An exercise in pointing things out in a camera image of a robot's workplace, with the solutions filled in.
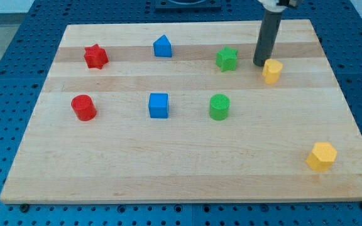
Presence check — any wooden board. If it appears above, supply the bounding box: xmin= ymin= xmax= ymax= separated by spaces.
xmin=0 ymin=19 xmax=362 ymax=204

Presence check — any green cylinder block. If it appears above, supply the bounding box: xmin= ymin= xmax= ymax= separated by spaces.
xmin=209 ymin=94 xmax=230 ymax=121

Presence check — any yellow heart block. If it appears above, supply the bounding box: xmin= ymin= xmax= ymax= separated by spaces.
xmin=262 ymin=59 xmax=283 ymax=85

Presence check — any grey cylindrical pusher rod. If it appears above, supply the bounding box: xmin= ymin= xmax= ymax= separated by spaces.
xmin=253 ymin=9 xmax=282 ymax=67

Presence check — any blue triangle block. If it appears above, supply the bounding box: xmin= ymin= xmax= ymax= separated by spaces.
xmin=153 ymin=35 xmax=172 ymax=57

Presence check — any red cylinder block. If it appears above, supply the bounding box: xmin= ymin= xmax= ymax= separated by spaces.
xmin=71 ymin=94 xmax=97 ymax=121

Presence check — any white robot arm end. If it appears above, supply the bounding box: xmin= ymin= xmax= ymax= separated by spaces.
xmin=258 ymin=0 xmax=303 ymax=13

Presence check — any red star block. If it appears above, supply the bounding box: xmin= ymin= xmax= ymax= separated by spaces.
xmin=84 ymin=44 xmax=109 ymax=70

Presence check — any yellow hexagon block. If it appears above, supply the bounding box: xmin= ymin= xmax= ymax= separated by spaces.
xmin=305 ymin=142 xmax=337 ymax=172

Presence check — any green star block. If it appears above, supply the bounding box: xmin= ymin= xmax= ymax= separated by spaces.
xmin=216 ymin=46 xmax=238 ymax=72

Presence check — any blue cube block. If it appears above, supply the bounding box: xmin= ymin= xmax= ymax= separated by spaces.
xmin=148 ymin=93 xmax=169 ymax=119

